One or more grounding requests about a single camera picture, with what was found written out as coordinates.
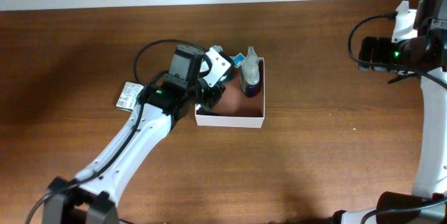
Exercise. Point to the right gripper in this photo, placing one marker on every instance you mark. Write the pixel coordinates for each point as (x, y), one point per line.
(381, 46)

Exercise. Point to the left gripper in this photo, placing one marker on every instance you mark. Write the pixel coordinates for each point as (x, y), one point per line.
(214, 91)

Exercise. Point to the clear pump soap bottle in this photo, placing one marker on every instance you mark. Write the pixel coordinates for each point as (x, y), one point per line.
(250, 77)

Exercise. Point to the blue mouthwash bottle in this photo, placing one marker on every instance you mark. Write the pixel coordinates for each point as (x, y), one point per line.
(228, 74)

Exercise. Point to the blue disposable razor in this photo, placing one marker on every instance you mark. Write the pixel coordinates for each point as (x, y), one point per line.
(238, 60)

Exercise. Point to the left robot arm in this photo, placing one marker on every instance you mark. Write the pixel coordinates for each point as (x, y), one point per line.
(93, 195)

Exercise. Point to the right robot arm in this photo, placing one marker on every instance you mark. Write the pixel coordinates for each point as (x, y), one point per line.
(417, 48)

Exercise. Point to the white cardboard box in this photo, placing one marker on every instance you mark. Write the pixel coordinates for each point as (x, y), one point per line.
(235, 109)

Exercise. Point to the green white soap packet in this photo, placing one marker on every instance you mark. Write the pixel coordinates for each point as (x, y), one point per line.
(128, 97)

